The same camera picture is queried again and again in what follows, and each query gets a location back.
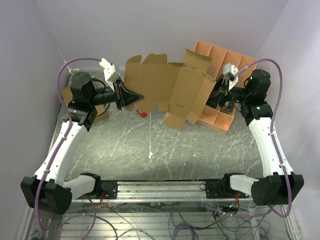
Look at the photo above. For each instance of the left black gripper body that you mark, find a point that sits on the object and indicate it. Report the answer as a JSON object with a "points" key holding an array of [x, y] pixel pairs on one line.
{"points": [[117, 92]]}

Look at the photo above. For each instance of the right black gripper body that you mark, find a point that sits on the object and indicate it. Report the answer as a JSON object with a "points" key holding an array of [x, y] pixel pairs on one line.
{"points": [[235, 94]]}

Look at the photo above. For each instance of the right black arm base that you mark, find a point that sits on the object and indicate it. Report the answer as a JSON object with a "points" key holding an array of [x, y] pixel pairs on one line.
{"points": [[214, 189]]}

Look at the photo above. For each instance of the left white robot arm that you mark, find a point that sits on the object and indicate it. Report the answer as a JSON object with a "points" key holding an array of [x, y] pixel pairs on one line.
{"points": [[48, 190]]}

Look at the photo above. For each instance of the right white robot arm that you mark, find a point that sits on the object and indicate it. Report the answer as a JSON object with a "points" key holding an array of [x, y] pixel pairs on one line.
{"points": [[279, 184]]}

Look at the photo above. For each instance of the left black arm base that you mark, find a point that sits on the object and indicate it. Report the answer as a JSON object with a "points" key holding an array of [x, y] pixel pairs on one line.
{"points": [[109, 189]]}

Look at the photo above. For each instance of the closed brown cardboard box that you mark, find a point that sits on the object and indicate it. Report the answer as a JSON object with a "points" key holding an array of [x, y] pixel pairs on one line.
{"points": [[101, 109]]}

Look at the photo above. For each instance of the orange plastic file organizer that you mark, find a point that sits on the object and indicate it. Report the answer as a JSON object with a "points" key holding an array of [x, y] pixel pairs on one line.
{"points": [[220, 118]]}

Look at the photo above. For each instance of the flat red block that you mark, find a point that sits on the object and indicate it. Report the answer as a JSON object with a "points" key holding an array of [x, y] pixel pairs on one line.
{"points": [[142, 114]]}

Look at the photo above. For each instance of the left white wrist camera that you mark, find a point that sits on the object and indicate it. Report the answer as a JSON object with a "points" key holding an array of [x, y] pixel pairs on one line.
{"points": [[110, 73]]}

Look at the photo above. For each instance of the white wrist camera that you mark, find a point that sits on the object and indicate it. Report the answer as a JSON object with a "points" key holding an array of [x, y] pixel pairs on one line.
{"points": [[230, 73], [110, 73]]}

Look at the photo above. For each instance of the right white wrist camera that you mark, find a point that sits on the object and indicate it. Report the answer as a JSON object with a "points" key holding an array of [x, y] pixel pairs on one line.
{"points": [[230, 73]]}

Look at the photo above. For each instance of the aluminium mounting rail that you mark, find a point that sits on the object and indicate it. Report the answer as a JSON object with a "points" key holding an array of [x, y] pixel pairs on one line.
{"points": [[164, 191]]}

